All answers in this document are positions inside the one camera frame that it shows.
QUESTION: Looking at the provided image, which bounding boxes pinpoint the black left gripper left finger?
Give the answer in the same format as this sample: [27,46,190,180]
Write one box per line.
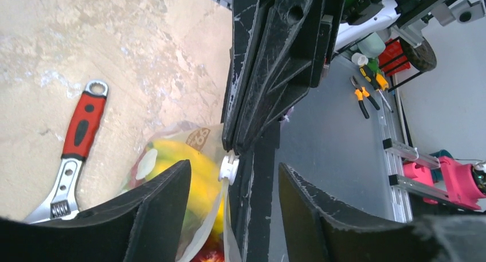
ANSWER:
[1,160,191,261]

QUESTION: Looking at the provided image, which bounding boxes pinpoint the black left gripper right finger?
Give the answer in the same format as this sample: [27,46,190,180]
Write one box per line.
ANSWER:
[279,163,485,261]

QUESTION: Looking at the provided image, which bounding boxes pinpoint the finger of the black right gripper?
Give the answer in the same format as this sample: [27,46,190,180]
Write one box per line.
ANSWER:
[222,0,268,151]
[234,0,345,154]

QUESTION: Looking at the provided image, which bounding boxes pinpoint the clear zip top bag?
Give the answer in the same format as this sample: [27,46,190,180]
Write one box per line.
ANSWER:
[119,121,242,261]

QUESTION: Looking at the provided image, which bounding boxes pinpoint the dark red apple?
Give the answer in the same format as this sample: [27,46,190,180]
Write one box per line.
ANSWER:
[191,247,225,262]

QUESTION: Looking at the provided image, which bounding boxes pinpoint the yellow banana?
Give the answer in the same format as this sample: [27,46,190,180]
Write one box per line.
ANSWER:
[135,139,222,233]

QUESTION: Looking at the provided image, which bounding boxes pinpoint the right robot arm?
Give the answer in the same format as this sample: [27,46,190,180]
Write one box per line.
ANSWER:
[222,0,458,155]

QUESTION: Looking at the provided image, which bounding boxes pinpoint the pale green cup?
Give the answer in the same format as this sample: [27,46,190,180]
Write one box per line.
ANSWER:
[357,33,386,58]

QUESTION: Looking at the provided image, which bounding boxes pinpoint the yellow black screwdriver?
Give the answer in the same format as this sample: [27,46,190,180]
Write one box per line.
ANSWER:
[359,64,394,113]

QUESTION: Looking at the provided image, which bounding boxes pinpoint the red plastic crate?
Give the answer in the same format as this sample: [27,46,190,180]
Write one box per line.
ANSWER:
[378,38,411,77]

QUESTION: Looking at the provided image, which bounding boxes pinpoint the black rubber wheel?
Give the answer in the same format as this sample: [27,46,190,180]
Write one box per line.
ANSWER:
[398,37,437,72]

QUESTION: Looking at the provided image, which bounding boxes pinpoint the pink plastic fixture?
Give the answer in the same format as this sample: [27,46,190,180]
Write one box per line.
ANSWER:
[397,157,485,210]

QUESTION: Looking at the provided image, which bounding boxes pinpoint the orange handled pliers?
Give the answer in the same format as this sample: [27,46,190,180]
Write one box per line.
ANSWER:
[350,76,381,119]

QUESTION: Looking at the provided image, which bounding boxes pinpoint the aluminium frame rail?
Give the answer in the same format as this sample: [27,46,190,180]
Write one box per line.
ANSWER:
[378,108,472,222]

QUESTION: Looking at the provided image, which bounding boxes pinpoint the red handled adjustable wrench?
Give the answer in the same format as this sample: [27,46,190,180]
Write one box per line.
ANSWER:
[24,80,109,224]

